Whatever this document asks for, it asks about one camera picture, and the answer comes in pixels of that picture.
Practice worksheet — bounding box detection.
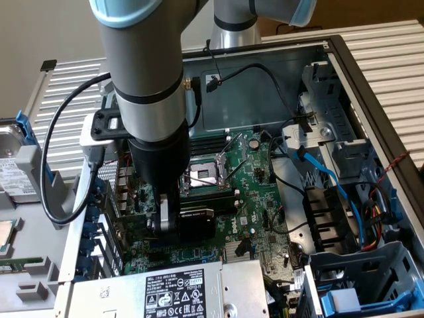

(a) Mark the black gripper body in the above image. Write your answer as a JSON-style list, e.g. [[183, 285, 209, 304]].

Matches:
[[127, 121, 193, 209]]

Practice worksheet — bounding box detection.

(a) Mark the green graphics card black cooler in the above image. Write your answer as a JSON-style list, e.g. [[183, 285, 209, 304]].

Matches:
[[107, 205, 219, 248]]

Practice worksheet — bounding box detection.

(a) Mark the CPU socket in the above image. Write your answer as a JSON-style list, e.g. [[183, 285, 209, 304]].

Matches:
[[180, 154, 233, 197]]

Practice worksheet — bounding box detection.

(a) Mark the black RAM slot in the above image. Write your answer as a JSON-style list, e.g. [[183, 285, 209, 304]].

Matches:
[[191, 136, 232, 144], [191, 131, 231, 139], [180, 189, 241, 203], [191, 140, 229, 149], [211, 199, 242, 215], [190, 145, 226, 155]]

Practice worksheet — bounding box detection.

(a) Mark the silver chipset heatsink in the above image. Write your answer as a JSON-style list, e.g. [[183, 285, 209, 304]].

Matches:
[[223, 241, 258, 263]]

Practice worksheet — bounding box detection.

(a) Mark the metal socket cover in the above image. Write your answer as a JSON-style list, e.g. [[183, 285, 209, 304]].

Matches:
[[217, 132, 248, 186]]

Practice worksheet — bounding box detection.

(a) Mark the silver power supply with label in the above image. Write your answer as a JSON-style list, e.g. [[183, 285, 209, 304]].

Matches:
[[54, 259, 270, 318]]

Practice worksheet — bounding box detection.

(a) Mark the green motherboard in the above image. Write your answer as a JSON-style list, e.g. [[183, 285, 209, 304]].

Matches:
[[114, 131, 301, 291]]

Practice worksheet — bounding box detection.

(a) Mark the grey metal PC case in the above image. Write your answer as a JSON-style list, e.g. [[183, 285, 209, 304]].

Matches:
[[54, 32, 424, 318]]

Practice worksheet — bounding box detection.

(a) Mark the grey plastic parts rack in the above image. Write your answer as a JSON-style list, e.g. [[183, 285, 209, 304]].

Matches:
[[0, 145, 80, 312]]

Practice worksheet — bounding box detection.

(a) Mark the hard disk in blue carrier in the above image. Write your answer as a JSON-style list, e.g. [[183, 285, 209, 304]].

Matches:
[[0, 111, 54, 205]]

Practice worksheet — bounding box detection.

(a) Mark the green RAM stick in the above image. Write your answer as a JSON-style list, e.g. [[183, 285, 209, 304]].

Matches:
[[0, 257, 44, 274]]

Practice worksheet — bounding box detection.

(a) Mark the black fan shroud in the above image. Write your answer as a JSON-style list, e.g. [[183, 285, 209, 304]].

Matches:
[[303, 185, 364, 256]]

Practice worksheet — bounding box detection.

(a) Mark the silver CPU chip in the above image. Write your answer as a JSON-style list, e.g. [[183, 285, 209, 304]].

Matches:
[[0, 218, 18, 258]]

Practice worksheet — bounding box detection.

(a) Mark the blue disk tray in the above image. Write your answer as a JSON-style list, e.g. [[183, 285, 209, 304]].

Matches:
[[319, 287, 424, 314]]

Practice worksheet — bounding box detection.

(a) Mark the silver metal disk bay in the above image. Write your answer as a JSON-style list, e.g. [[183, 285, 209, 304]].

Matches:
[[281, 61, 377, 182]]

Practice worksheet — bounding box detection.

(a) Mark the grey plastic drive cage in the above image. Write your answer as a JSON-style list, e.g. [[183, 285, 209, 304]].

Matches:
[[297, 240, 424, 318]]

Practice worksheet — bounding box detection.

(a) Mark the blue plastic lever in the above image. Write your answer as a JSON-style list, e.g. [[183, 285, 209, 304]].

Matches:
[[390, 187, 403, 229]]

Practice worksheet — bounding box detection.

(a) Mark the thin red wire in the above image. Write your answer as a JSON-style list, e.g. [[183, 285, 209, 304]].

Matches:
[[117, 154, 139, 200]]

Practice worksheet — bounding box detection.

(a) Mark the black camera cable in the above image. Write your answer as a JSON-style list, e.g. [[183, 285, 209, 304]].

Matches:
[[38, 71, 113, 227]]

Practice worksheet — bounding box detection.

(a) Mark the silver black wrist camera box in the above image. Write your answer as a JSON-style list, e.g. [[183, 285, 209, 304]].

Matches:
[[79, 107, 129, 156]]

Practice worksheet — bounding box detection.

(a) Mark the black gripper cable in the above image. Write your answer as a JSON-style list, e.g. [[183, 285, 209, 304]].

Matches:
[[184, 76, 203, 129]]

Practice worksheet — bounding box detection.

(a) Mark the black wire with black connector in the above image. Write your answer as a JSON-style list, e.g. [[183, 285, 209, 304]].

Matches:
[[203, 38, 315, 129]]

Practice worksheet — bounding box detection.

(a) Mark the blue SATA wire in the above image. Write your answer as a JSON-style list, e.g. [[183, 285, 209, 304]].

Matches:
[[293, 145, 365, 251]]

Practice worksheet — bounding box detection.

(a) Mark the yellow red power wire bundle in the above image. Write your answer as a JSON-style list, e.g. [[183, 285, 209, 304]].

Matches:
[[360, 195, 392, 251]]

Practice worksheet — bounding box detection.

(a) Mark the red black twisted wire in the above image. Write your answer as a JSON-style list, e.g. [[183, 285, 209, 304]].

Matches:
[[362, 150, 411, 206]]

